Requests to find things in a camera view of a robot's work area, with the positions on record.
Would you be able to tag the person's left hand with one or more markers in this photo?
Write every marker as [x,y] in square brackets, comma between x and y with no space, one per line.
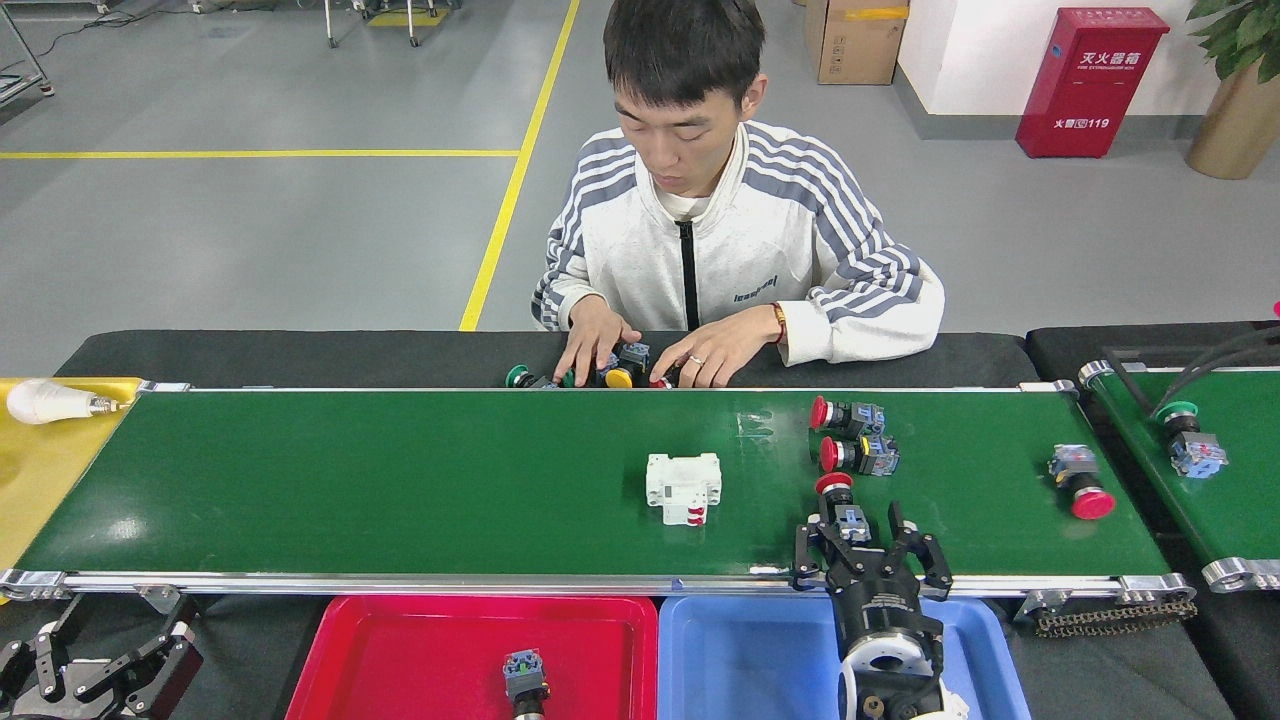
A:
[735,340]

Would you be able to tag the green potted plant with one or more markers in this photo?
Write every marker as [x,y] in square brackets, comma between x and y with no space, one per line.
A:
[1245,35]

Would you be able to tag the grey metal shelf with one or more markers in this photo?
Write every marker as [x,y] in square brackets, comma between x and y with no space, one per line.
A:
[25,50]

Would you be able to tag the short green conveyor belt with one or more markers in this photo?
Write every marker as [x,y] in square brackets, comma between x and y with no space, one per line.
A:
[1250,510]

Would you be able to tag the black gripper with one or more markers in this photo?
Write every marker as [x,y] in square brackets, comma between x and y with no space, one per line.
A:
[885,605]

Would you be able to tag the person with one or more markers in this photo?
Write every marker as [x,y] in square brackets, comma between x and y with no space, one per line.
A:
[740,250]

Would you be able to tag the person's right hand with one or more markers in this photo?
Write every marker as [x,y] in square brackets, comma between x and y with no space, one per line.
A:
[595,335]

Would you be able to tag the long green conveyor belt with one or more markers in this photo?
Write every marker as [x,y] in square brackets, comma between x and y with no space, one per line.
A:
[400,480]

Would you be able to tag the blue plastic tray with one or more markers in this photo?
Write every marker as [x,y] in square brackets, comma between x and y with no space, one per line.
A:
[750,670]

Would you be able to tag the white light bulb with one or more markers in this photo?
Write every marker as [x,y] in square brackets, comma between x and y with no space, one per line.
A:
[45,400]

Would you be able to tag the red plastic tray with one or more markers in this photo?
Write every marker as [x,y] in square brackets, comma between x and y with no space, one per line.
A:
[400,670]

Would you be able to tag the brown cardboard box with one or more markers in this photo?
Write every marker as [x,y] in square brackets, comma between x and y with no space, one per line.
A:
[860,45]

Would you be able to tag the black curved belt guide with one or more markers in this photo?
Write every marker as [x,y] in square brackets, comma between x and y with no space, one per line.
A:
[1128,388]

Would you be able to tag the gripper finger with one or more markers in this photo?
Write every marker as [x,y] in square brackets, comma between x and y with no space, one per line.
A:
[40,670]
[150,680]

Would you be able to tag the white metal stand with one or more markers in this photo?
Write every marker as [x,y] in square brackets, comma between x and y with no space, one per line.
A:
[410,20]

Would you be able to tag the golden plant pot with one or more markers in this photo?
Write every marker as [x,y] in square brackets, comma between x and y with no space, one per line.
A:
[1240,130]

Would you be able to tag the yellow plastic tray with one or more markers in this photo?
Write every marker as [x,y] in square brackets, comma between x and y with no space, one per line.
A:
[50,480]

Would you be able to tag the white metal rack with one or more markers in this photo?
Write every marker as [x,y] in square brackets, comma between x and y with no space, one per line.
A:
[330,20]

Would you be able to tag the red fire extinguisher cabinet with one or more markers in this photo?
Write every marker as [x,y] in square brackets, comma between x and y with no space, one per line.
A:
[1090,90]

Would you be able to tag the white circuit breaker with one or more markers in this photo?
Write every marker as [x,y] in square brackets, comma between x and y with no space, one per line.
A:
[680,480]

